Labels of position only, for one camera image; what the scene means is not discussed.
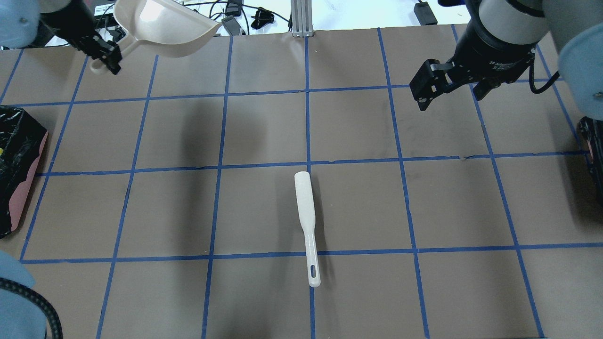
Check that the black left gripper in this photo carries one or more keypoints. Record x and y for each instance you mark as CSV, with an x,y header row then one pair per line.
x,y
70,24

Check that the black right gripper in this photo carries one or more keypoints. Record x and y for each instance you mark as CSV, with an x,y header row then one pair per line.
x,y
492,50

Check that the beige plastic dustpan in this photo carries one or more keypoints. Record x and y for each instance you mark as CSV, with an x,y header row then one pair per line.
x,y
164,27

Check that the white hand brush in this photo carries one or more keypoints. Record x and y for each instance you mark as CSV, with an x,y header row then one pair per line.
x,y
307,218

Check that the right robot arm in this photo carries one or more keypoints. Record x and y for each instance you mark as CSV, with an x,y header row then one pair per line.
x,y
575,27

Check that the left bin black bag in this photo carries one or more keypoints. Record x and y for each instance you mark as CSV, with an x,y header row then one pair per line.
x,y
23,138

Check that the bin black bag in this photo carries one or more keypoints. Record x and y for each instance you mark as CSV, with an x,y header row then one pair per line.
x,y
591,131
23,138

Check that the right bin black bag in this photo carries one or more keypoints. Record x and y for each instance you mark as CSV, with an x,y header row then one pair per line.
x,y
591,131

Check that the black power adapter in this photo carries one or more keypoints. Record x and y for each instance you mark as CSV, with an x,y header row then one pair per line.
x,y
232,26

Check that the aluminium frame post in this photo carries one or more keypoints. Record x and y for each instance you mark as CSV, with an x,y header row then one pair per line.
x,y
301,18

